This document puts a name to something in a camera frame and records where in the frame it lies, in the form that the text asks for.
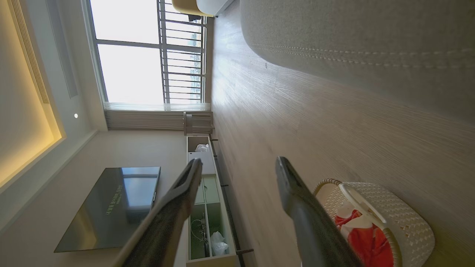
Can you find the grey fabric sofa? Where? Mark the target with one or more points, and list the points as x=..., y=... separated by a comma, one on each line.
x=371, y=29

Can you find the yellow chair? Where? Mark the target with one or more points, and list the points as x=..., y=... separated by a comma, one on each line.
x=185, y=7

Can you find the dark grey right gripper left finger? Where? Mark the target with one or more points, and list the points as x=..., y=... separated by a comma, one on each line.
x=163, y=226

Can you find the white cloth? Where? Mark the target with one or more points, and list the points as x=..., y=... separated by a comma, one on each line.
x=358, y=223

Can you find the metal window railing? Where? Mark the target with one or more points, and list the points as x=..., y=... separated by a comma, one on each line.
x=162, y=44

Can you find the white woven laundry basket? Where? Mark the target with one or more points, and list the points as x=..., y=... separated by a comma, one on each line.
x=404, y=218

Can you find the white pleated curtain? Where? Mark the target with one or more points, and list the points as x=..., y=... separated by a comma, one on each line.
x=148, y=118

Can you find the white furniture piece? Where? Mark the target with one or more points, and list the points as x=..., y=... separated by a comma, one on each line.
x=215, y=5

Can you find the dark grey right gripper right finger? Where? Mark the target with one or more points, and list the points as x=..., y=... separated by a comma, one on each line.
x=311, y=226

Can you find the white television cabinet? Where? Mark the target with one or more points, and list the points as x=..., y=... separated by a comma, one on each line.
x=207, y=167

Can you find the large white plastic bag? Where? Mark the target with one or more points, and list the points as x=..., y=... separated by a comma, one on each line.
x=219, y=246

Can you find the black flat screen television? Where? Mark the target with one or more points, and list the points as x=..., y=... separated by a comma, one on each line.
x=111, y=207

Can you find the small white plastic bag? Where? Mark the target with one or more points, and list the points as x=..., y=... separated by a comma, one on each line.
x=202, y=148

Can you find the red cloth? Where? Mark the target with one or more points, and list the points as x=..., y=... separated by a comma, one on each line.
x=367, y=241

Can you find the linear ceiling air vent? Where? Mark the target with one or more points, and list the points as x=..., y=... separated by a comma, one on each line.
x=32, y=55

